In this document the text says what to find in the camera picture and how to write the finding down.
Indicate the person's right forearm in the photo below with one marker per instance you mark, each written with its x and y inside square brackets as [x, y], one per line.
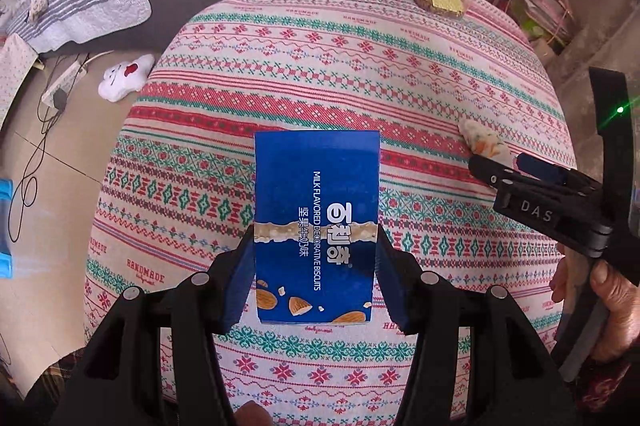
[602, 381]

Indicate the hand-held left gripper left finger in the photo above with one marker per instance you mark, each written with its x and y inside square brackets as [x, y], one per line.
[240, 286]

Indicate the dark plaid cloth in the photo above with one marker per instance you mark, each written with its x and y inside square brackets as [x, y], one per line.
[55, 376]

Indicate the blue biscuit box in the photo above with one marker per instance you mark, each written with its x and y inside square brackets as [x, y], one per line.
[315, 226]

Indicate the tied stack of papers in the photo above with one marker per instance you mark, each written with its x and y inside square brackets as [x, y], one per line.
[545, 10]

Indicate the white power strip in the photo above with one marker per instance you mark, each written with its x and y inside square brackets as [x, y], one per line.
[62, 80]

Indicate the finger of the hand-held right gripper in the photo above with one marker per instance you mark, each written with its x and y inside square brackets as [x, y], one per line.
[487, 169]
[542, 168]

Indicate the black power adapter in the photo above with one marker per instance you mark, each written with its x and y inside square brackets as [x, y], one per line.
[60, 99]

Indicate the grey floral curtain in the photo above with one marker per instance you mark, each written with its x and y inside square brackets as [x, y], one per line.
[600, 30]

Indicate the person's left hand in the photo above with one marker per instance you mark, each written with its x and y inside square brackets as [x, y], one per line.
[253, 415]

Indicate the blue plastic stool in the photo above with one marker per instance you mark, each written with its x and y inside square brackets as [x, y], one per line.
[6, 231]

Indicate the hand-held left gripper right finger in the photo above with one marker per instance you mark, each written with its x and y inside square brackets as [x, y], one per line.
[395, 286]

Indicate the patterned red green tablecloth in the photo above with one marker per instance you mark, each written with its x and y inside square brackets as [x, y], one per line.
[350, 80]

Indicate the white plush toy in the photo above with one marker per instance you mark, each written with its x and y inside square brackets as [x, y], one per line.
[125, 75]

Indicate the white spotted cloth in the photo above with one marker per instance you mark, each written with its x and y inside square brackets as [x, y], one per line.
[15, 75]

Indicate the person's right hand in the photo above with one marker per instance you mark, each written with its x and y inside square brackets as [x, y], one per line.
[617, 306]

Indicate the white orange wrapper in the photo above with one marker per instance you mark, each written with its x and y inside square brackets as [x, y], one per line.
[482, 140]

